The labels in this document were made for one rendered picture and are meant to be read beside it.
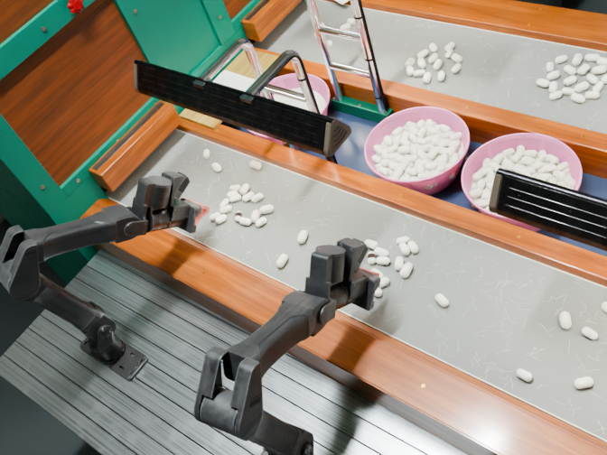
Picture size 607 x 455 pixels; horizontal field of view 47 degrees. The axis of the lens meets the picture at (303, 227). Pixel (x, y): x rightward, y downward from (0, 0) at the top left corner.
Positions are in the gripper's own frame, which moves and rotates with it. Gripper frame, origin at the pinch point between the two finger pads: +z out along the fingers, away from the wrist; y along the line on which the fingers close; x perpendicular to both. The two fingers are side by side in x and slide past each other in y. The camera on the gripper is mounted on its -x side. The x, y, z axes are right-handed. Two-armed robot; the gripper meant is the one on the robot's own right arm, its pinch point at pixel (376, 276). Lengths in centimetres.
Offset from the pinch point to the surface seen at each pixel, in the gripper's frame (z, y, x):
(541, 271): 21.2, -26.7, -6.5
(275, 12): 55, 84, -45
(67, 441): 0, 106, 105
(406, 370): -7.0, -14.7, 12.8
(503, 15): 78, 19, -55
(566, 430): -3.9, -45.4, 10.7
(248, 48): 6, 49, -39
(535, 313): 13.4, -30.0, -0.3
